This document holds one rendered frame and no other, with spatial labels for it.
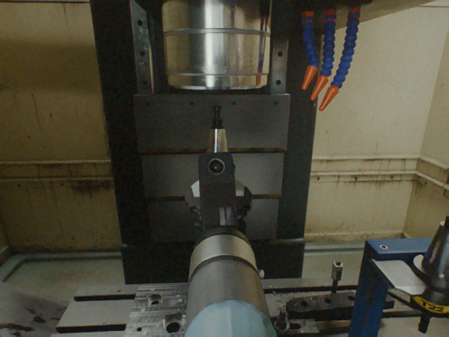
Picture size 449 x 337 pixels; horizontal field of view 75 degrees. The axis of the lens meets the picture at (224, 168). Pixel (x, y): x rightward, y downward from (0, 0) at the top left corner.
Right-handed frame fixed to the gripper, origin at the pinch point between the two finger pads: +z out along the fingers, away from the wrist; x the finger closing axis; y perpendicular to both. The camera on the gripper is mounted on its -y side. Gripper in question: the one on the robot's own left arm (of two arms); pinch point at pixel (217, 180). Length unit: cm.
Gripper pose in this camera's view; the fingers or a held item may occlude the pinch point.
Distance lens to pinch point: 52.7
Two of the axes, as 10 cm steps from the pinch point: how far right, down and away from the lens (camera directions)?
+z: -0.6, -3.3, 9.4
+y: 0.0, 9.4, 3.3
